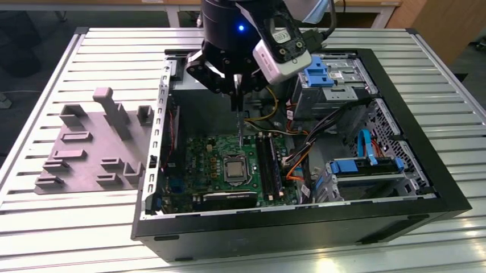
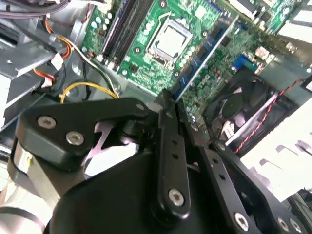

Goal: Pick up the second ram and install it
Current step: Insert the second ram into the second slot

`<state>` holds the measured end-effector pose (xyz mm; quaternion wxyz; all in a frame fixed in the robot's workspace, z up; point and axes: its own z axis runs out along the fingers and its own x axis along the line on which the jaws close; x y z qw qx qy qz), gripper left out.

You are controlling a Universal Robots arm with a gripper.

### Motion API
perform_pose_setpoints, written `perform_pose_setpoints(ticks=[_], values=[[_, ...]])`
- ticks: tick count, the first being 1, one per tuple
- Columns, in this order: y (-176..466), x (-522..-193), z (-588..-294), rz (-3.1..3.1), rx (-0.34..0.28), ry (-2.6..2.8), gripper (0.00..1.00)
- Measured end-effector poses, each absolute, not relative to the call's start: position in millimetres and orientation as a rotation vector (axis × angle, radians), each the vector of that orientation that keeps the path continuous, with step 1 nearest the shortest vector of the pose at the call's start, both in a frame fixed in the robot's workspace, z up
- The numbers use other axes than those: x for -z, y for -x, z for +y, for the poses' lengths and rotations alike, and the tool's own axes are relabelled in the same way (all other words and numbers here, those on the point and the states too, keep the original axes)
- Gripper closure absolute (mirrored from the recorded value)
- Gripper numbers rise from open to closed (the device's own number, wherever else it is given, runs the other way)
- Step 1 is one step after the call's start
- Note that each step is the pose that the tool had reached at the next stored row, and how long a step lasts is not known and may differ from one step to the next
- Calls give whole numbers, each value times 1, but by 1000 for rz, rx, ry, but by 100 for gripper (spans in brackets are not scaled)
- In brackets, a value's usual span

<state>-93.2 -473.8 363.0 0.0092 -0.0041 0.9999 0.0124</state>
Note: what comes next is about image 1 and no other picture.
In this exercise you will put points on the grey parts rack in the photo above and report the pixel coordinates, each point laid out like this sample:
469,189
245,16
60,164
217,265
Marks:
95,133

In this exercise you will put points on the silver CPU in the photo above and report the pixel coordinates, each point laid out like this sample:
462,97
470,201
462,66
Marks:
235,169

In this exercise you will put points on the green motherboard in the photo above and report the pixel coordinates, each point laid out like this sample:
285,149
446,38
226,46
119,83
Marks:
200,148

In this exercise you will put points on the black PC case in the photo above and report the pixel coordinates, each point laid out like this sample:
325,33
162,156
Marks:
266,236

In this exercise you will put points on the hard disk in blue carrier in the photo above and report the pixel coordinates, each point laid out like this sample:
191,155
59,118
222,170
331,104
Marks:
343,166

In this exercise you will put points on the blue port connector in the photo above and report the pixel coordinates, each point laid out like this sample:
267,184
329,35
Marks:
156,203

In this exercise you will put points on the metal disk bay cage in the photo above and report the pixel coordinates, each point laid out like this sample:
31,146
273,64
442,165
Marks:
371,177

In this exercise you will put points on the black RAM slot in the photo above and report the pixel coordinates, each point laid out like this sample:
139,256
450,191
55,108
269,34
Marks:
262,165

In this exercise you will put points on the grey wrist camera black bracket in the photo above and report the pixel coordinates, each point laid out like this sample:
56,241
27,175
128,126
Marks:
281,71

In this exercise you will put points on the grey power supply unit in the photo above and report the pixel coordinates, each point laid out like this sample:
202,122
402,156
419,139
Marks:
204,113

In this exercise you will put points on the black graphics card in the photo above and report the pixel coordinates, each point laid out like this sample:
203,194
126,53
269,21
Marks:
227,199

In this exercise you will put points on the CPU socket metal frame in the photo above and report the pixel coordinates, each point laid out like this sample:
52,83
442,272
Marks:
227,179

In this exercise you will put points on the white desk wooden top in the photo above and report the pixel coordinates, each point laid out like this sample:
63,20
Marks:
172,17

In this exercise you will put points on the blue plastic drive latch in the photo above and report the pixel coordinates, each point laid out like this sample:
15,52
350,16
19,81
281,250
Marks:
319,79

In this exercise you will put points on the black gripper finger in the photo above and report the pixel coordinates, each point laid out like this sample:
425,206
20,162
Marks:
257,82
207,74

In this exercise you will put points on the metal optical drive cage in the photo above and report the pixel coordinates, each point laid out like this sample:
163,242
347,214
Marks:
342,94

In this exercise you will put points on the wooden cabinet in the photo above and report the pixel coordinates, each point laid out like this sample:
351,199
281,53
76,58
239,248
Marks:
437,28

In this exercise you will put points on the black case fan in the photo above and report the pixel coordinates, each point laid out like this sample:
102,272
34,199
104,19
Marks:
180,128

